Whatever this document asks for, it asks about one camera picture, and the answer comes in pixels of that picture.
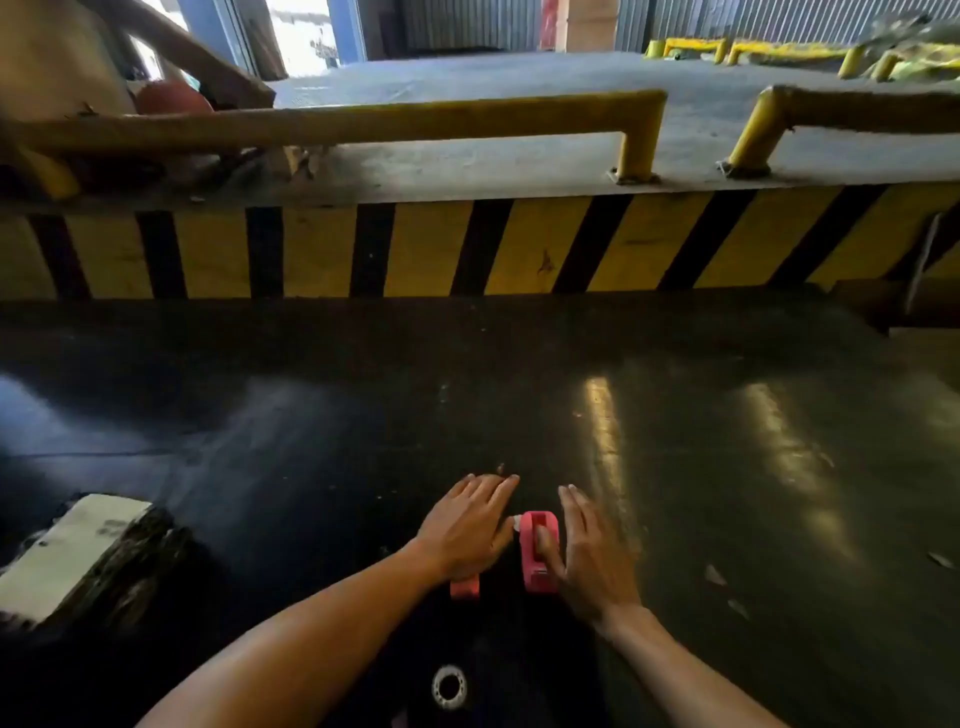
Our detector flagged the black parcel with white label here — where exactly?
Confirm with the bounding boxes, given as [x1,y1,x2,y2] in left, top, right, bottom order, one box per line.
[0,493,196,639]

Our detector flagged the clear tape roll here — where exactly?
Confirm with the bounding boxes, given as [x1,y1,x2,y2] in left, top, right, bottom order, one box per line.
[431,665,469,712]

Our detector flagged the wooden beam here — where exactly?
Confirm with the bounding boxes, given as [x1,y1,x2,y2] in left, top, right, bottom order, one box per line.
[82,0,277,110]

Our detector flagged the wooden pallet legs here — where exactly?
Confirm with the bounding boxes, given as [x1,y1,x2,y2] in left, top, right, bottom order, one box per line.
[281,146,331,181]

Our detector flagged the grey metal rod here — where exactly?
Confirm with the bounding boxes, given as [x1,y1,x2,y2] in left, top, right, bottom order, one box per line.
[902,213,943,316]

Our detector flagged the brown cardboard box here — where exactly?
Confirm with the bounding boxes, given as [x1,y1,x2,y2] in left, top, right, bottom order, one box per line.
[830,277,960,333]

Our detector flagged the distant yellow guard rail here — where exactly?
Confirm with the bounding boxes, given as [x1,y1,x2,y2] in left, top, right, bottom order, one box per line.
[725,41,871,80]
[869,43,960,82]
[644,37,733,65]

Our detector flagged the person's left forearm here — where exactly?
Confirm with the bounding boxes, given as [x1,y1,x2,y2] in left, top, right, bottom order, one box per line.
[137,541,451,728]

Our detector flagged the long yellow guard rail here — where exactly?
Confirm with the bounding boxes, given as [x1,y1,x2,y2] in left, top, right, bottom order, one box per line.
[0,89,669,198]

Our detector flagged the blue door frame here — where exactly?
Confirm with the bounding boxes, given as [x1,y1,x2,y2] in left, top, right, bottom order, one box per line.
[176,0,369,76]

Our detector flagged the pink tape dispenser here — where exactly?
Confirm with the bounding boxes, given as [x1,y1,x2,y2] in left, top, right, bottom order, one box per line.
[517,510,562,595]

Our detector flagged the person's right forearm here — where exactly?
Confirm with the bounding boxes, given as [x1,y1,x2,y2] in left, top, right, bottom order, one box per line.
[599,603,790,728]

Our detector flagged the person's left hand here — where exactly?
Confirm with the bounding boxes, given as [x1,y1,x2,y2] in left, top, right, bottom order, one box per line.
[414,473,521,585]

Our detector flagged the person's right hand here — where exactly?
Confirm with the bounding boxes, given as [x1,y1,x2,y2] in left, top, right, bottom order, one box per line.
[533,483,645,631]

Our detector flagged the yellow black striped curb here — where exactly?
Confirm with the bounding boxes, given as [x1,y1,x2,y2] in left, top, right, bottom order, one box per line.
[0,183,960,301]

